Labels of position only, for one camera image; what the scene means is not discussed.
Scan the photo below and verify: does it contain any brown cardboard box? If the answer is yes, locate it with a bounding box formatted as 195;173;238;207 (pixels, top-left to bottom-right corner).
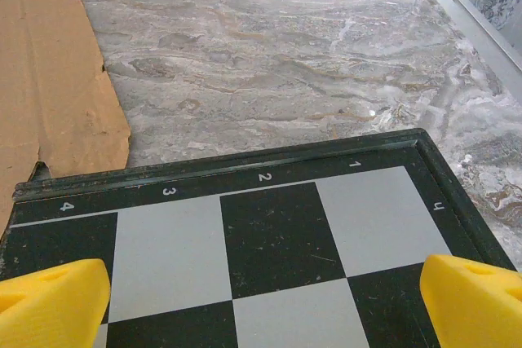
0;0;132;239

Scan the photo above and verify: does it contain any black and grey chessboard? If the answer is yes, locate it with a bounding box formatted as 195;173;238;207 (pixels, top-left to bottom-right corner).
0;127;522;348

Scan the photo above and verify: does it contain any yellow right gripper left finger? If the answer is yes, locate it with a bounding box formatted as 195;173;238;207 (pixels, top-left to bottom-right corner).
0;258;112;348

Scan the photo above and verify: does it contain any aluminium extrusion frame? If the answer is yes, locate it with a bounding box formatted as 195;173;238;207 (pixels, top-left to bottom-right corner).
401;0;522;76

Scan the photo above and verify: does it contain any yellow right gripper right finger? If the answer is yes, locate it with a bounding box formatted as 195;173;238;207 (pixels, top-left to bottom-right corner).
419;253;522;348

